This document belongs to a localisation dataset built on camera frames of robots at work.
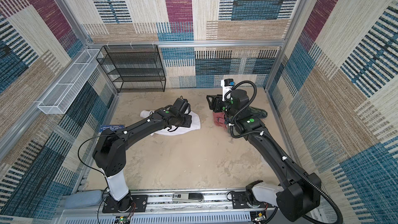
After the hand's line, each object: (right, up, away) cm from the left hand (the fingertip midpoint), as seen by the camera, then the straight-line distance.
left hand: (189, 118), depth 89 cm
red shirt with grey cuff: (+18, -1, +7) cm, 19 cm away
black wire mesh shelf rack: (-40, +33, +20) cm, 55 cm away
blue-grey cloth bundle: (-48, -35, -17) cm, 61 cm away
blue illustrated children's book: (-48, -6, +7) cm, 49 cm away
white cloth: (+4, -4, +10) cm, 11 cm away
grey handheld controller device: (+1, -34, -18) cm, 38 cm away
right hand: (+12, +11, -15) cm, 22 cm away
